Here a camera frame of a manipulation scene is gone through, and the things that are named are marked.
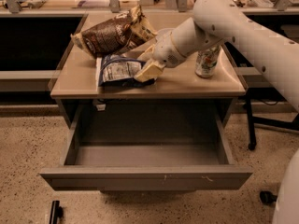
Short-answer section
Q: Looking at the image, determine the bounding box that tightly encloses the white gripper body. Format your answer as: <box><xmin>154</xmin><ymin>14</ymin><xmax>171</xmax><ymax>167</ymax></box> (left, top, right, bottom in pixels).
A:
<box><xmin>152</xmin><ymin>35</ymin><xmax>186</xmax><ymax>68</ymax></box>

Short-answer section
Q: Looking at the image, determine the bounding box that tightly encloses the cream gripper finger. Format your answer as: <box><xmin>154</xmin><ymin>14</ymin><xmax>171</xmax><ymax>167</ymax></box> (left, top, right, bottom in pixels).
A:
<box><xmin>138</xmin><ymin>45</ymin><xmax>155</xmax><ymax>62</ymax></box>
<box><xmin>134</xmin><ymin>59</ymin><xmax>165</xmax><ymax>82</ymax></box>

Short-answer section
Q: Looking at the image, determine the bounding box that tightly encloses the blue chip bag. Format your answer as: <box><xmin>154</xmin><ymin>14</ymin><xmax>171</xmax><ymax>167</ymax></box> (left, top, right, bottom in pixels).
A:
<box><xmin>95</xmin><ymin>54</ymin><xmax>155</xmax><ymax>88</ymax></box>

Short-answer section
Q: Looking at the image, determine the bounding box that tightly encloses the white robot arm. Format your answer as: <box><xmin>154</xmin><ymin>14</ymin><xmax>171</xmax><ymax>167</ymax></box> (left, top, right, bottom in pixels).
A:
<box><xmin>135</xmin><ymin>0</ymin><xmax>299</xmax><ymax>111</ymax></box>

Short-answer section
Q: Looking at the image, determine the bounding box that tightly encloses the brown chip bag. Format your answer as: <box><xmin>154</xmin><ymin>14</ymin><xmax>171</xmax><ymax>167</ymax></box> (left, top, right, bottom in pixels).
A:
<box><xmin>71</xmin><ymin>6</ymin><xmax>157</xmax><ymax>58</ymax></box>

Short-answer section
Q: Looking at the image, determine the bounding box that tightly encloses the open grey top drawer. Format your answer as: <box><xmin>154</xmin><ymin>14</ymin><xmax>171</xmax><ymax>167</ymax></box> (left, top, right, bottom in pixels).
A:
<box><xmin>40</xmin><ymin>104</ymin><xmax>252</xmax><ymax>191</ymax></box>

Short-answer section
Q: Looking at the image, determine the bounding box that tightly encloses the white bowl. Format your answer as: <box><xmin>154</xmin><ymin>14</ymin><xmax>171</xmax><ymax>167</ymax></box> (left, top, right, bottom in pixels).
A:
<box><xmin>155</xmin><ymin>28</ymin><xmax>173</xmax><ymax>42</ymax></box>

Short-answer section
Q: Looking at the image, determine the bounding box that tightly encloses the soda can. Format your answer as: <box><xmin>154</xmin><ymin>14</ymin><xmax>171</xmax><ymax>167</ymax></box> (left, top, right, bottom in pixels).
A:
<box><xmin>195</xmin><ymin>45</ymin><xmax>221</xmax><ymax>78</ymax></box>

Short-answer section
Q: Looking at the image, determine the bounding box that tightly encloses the grey cabinet with tabletop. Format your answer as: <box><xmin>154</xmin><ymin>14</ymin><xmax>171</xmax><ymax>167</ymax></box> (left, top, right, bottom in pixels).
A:
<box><xmin>47</xmin><ymin>10</ymin><xmax>249</xmax><ymax>129</ymax></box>

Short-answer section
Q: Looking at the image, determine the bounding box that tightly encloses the black table leg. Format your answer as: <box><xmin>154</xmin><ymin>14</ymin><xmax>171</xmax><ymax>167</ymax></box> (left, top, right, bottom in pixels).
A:
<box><xmin>244</xmin><ymin>94</ymin><xmax>256</xmax><ymax>151</ymax></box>

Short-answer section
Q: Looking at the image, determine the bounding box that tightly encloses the black chair leg with caster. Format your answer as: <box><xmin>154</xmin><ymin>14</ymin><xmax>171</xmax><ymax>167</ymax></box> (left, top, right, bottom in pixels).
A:
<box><xmin>260</xmin><ymin>190</ymin><xmax>278</xmax><ymax>204</ymax></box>

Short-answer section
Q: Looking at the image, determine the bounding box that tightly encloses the black caster bottom left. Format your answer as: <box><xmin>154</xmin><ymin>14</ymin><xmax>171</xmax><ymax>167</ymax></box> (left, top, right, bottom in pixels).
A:
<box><xmin>49</xmin><ymin>200</ymin><xmax>64</xmax><ymax>224</ymax></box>

